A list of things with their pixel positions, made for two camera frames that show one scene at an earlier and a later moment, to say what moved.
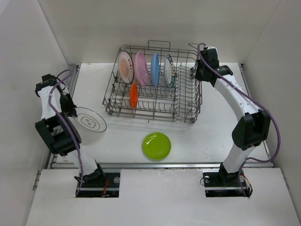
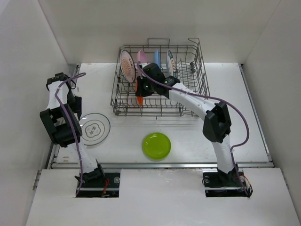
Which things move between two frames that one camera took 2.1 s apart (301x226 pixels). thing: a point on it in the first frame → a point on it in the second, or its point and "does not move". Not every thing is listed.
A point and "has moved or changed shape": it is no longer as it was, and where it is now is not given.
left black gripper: x=70 y=110 → x=76 y=108
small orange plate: x=134 y=95 → x=139 y=99
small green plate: x=156 y=146 does not move
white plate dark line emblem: x=90 y=120 has moved or changed shape
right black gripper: x=198 y=76 → x=140 y=92
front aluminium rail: x=158 y=165 does not move
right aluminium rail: x=248 y=88 does not move
